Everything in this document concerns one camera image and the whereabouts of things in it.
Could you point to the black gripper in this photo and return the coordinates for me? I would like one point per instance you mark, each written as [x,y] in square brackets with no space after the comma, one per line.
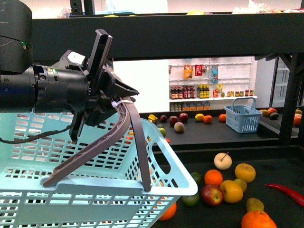
[86,88]

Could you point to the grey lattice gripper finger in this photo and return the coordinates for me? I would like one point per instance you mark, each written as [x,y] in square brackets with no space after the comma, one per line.
[140,144]

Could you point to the light blue plastic basket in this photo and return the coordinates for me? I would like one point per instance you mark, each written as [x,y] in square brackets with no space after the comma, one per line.
[105,192]

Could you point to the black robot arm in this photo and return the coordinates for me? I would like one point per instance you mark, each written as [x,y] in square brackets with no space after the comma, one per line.
[17,77]

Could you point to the far yellow lemon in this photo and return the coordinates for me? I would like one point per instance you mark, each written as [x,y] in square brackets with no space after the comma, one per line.
[199,117]

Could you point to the white goods shelf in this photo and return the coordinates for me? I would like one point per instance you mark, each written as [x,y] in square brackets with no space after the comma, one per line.
[209,83]

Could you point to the black metal shelf rack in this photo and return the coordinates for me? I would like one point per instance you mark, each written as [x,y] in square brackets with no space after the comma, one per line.
[171,36]

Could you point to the far dark red apple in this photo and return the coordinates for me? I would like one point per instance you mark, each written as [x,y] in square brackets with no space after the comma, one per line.
[173,120]

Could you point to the far peach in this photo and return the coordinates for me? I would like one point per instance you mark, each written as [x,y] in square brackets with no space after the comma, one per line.
[179,127]

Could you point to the far orange mandarin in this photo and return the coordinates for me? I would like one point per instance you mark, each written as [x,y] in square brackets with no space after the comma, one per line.
[207,119]

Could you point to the orange mandarin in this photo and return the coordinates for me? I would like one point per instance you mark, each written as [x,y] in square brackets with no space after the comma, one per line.
[213,177]
[207,119]

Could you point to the green lime back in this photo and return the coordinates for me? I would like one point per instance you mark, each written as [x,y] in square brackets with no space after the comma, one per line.
[197,177]

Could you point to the green lime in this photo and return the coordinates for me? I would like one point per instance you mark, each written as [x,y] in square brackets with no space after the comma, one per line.
[197,177]
[191,201]

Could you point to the white pear with stem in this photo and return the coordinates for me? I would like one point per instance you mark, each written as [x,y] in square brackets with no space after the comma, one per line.
[223,161]

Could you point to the small blue shopping basket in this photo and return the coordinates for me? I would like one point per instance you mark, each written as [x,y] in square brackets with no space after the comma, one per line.
[243,118]

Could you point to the orange under basket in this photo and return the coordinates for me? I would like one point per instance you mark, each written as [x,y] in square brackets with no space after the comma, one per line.
[169,213]

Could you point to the green lime front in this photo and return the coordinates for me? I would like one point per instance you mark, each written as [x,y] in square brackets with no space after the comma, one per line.
[191,201]

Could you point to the yellow apple back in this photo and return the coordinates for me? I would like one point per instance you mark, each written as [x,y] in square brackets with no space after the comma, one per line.
[245,172]

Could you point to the yellow apple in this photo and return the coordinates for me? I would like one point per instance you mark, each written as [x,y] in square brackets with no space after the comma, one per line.
[232,191]
[245,172]

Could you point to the yellow apple front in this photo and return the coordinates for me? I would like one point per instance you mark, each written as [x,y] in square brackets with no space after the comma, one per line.
[232,191]

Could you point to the small yellow green fruit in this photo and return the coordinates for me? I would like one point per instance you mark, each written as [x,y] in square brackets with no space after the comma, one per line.
[242,184]

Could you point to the large orange front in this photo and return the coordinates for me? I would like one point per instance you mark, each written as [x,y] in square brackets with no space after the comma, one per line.
[257,219]

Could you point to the red chili pepper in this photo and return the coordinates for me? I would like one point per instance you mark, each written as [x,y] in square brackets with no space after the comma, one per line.
[294,195]

